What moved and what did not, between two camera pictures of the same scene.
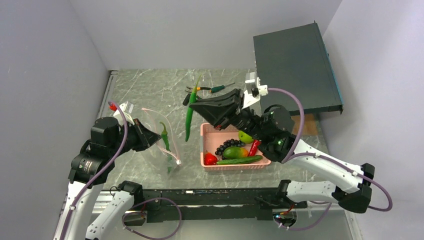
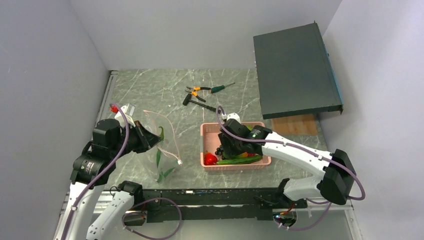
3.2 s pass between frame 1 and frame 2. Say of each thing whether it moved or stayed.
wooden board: stayed
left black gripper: stayed
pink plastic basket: stayed
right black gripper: moved
